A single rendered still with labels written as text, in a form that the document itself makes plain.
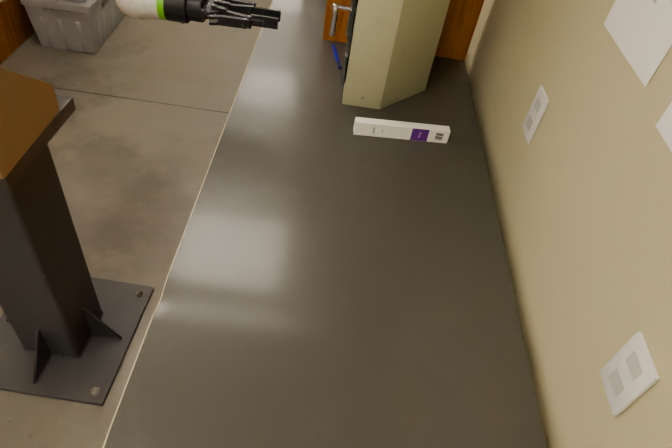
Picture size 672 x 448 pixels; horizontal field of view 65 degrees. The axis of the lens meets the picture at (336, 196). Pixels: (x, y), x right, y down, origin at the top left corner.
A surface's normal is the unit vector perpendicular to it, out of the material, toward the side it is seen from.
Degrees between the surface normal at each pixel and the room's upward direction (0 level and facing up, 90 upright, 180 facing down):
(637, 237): 90
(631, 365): 90
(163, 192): 0
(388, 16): 90
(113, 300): 0
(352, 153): 0
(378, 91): 90
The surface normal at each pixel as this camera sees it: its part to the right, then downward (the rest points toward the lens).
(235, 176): 0.12, -0.72
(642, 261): -0.99, -0.14
